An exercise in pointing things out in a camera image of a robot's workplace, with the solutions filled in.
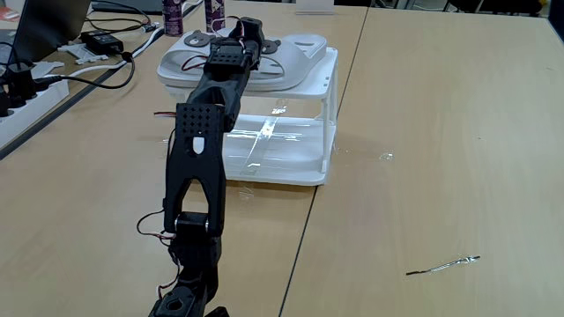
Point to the white bear slipper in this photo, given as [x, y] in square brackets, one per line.
[299, 57]
[176, 66]

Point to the white plastic box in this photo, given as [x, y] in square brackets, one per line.
[282, 154]

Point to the purple drink can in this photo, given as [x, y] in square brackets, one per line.
[172, 19]
[215, 15]

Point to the black power adapter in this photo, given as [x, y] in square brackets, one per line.
[102, 42]

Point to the white printed plastic part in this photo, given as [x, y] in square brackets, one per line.
[83, 53]

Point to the small clear tape piece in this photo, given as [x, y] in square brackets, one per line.
[387, 156]

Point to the dark laptop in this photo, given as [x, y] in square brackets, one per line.
[48, 26]

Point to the white flat plastic piece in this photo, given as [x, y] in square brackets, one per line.
[46, 68]

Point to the white power strip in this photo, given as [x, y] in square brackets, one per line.
[31, 112]

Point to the black plug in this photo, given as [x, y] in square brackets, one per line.
[20, 83]

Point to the red packet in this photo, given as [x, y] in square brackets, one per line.
[9, 14]

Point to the long clear tape strip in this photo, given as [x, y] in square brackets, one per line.
[443, 265]

